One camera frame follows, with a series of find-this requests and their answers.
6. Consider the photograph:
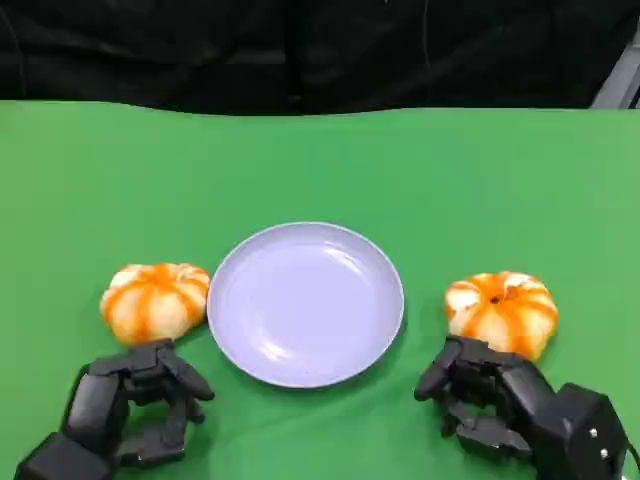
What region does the green table cloth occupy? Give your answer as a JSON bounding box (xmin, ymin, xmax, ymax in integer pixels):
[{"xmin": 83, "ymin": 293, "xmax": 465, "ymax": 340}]
[{"xmin": 0, "ymin": 98, "xmax": 640, "ymax": 480}]

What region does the lilac plate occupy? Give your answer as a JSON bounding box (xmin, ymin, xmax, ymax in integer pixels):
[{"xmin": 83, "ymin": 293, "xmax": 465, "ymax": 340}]
[{"xmin": 206, "ymin": 221, "xmax": 405, "ymax": 390}]

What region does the grey metal frame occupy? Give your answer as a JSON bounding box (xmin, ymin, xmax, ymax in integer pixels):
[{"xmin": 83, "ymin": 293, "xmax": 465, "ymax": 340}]
[{"xmin": 589, "ymin": 29, "xmax": 640, "ymax": 109}]

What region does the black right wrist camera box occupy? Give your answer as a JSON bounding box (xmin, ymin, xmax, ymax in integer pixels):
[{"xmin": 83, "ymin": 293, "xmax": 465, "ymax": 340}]
[{"xmin": 534, "ymin": 382, "xmax": 629, "ymax": 480}]

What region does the orange white toy bread roll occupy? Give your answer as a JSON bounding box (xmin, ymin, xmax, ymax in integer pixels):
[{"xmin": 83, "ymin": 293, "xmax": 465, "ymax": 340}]
[
  {"xmin": 99, "ymin": 263, "xmax": 211, "ymax": 347},
  {"xmin": 443, "ymin": 271, "xmax": 559, "ymax": 362}
]

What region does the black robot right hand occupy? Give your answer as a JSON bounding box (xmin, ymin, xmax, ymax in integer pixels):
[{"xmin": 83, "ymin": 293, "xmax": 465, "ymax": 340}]
[{"xmin": 413, "ymin": 334, "xmax": 560, "ymax": 466}]

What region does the black table skirt cloth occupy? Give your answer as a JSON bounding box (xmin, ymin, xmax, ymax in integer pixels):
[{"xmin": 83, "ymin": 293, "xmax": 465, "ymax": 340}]
[{"xmin": 0, "ymin": 0, "xmax": 640, "ymax": 117}]

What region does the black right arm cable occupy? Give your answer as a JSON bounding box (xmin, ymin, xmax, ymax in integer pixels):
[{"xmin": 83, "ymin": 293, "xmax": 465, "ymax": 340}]
[{"xmin": 622, "ymin": 439, "xmax": 640, "ymax": 479}]

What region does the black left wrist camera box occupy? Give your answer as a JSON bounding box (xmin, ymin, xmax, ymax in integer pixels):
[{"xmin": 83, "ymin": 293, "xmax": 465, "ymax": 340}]
[{"xmin": 13, "ymin": 432, "xmax": 114, "ymax": 480}]

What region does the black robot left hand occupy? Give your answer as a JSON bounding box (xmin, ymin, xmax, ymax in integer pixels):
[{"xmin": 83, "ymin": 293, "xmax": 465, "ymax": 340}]
[{"xmin": 62, "ymin": 337, "xmax": 216, "ymax": 470}]

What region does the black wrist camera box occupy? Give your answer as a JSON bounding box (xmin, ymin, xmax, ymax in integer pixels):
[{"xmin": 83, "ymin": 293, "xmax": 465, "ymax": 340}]
[
  {"xmin": 13, "ymin": 432, "xmax": 114, "ymax": 480},
  {"xmin": 534, "ymin": 382, "xmax": 629, "ymax": 480}
]

